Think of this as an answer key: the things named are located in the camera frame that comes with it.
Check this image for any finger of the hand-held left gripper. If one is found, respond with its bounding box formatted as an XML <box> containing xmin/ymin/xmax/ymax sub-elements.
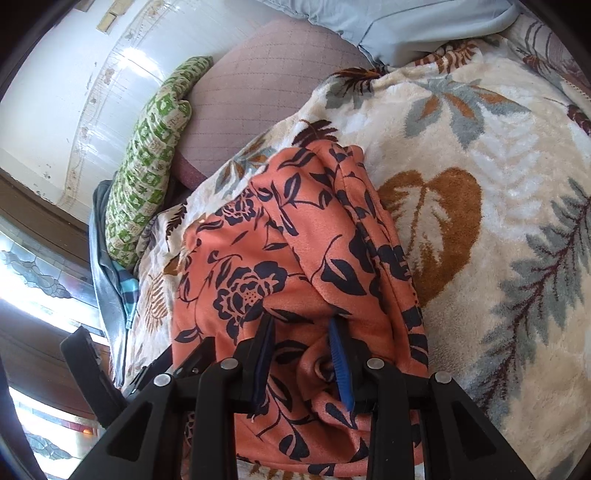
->
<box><xmin>124</xmin><ymin>336</ymin><xmax>219</xmax><ymax>395</ymax></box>

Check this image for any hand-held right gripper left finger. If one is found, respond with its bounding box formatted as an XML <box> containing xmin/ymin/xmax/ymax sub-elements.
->
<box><xmin>69</xmin><ymin>315</ymin><xmax>277</xmax><ymax>480</ymax></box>

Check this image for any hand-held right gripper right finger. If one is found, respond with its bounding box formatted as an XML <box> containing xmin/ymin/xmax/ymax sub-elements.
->
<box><xmin>328</xmin><ymin>318</ymin><xmax>537</xmax><ymax>480</ymax></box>

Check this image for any orange floral garment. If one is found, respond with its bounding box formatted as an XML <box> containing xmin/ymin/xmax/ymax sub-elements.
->
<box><xmin>168</xmin><ymin>140</ymin><xmax>430</xmax><ymax>480</ymax></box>

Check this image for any teal striped cloth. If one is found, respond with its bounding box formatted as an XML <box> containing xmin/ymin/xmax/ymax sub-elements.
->
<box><xmin>111</xmin><ymin>263</ymin><xmax>139</xmax><ymax>330</ymax></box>

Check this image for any grey blue garment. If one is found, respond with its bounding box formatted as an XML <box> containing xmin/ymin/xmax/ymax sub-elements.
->
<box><xmin>89</xmin><ymin>179</ymin><xmax>132</xmax><ymax>393</ymax></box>

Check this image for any stained glass window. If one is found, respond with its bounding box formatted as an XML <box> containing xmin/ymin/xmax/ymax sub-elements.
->
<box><xmin>0</xmin><ymin>226</ymin><xmax>112</xmax><ymax>480</ymax></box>

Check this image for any green checked pillow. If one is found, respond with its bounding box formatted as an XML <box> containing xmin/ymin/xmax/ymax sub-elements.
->
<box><xmin>104</xmin><ymin>55</ymin><xmax>214</xmax><ymax>271</ymax></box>

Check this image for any leaf printed blanket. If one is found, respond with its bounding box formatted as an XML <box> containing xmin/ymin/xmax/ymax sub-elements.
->
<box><xmin>113</xmin><ymin>11</ymin><xmax>591</xmax><ymax>480</ymax></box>

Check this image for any pink quilted cushion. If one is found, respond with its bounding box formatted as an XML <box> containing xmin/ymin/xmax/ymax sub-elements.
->
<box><xmin>168</xmin><ymin>18</ymin><xmax>377</xmax><ymax>190</ymax></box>

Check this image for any light blue pillow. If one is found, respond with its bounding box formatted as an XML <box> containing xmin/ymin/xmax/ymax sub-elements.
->
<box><xmin>270</xmin><ymin>0</ymin><xmax>532</xmax><ymax>65</ymax></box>

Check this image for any striped bed cover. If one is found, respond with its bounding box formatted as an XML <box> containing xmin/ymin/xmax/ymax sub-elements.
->
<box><xmin>547</xmin><ymin>39</ymin><xmax>591</xmax><ymax>123</ymax></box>

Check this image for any brown wooden window frame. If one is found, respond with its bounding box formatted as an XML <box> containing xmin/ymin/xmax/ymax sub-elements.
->
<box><xmin>0</xmin><ymin>168</ymin><xmax>105</xmax><ymax>407</ymax></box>

